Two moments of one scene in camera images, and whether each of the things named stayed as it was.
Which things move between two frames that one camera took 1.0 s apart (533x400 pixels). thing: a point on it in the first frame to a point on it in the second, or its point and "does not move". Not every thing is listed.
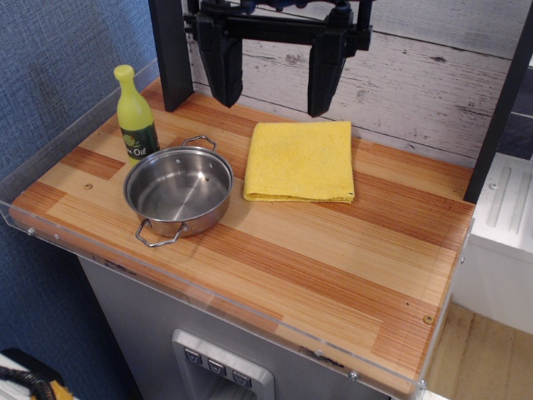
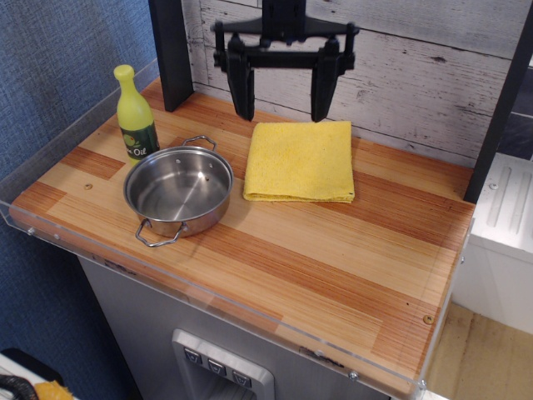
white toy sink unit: x=495 y=279 does not move
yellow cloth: x=300 y=162 does not move
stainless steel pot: x=179 y=190 does not move
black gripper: x=328 y=27 to x=284 y=22
